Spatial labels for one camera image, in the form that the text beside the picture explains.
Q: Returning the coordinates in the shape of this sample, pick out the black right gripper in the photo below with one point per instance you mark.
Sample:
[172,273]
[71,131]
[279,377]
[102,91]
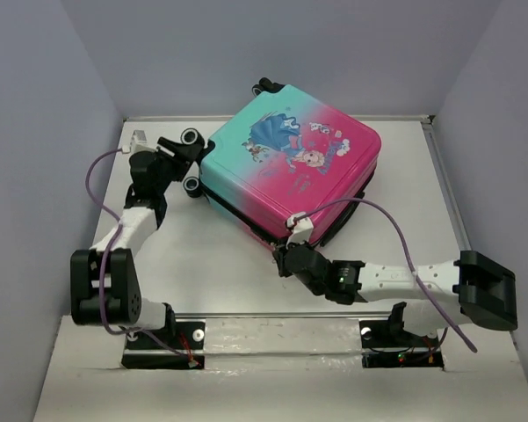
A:
[280,251]

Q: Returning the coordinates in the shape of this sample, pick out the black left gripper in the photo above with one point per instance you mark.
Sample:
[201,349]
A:
[183,159]

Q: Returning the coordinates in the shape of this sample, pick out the pink and teal kids suitcase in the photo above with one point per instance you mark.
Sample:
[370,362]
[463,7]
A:
[285,153]

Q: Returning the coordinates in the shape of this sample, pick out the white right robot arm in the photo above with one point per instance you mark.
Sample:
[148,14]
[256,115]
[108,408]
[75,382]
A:
[472,289]

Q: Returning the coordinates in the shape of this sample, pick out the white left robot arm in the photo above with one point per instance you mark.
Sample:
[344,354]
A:
[104,286]

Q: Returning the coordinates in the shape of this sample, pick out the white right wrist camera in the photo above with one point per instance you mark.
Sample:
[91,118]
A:
[300,227]

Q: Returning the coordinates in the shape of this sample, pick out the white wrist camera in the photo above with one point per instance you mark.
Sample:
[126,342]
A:
[138,138]
[300,227]

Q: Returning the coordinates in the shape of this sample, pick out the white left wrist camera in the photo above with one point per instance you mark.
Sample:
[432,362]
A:
[138,138]

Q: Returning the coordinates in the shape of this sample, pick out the silver aluminium rail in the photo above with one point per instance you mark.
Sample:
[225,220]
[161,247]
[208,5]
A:
[328,314]

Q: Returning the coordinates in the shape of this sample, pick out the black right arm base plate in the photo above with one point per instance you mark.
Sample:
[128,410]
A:
[383,349]

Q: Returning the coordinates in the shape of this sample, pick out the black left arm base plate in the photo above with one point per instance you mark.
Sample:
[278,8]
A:
[182,351]

